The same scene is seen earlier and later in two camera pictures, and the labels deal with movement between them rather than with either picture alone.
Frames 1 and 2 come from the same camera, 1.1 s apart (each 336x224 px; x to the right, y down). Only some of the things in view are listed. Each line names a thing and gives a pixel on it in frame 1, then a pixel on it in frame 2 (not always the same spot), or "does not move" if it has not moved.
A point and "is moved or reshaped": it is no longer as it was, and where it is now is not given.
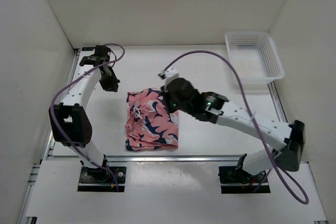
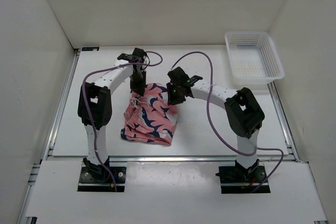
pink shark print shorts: x=149 y=124 is moved or reshaped
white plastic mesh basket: x=254 y=60 does not move
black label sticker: x=88 y=49 does not move
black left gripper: x=113 y=84 → x=139 y=88
